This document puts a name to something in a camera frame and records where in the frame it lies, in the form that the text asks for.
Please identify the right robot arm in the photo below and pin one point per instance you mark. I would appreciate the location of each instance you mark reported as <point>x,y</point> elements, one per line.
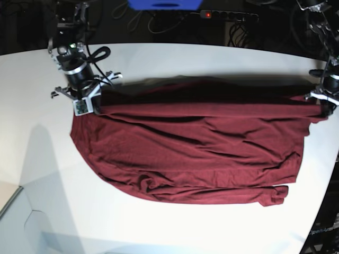
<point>69,50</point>

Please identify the dark red t-shirt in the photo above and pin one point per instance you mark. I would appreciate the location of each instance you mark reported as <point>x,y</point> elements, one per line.
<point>200,141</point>

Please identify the blue box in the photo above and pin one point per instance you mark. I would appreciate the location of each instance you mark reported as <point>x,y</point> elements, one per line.
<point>166,5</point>

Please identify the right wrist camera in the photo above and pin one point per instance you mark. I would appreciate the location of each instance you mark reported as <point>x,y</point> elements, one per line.
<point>82,106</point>

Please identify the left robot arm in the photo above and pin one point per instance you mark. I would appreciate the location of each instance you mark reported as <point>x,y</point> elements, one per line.
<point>322,18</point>

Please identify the black power strip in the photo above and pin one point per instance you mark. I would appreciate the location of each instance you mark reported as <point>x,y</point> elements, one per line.
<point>228,16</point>

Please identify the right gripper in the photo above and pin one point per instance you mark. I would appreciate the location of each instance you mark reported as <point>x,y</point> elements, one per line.
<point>89,88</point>

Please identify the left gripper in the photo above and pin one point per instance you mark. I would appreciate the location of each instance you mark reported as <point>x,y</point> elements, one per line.
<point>328,107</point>

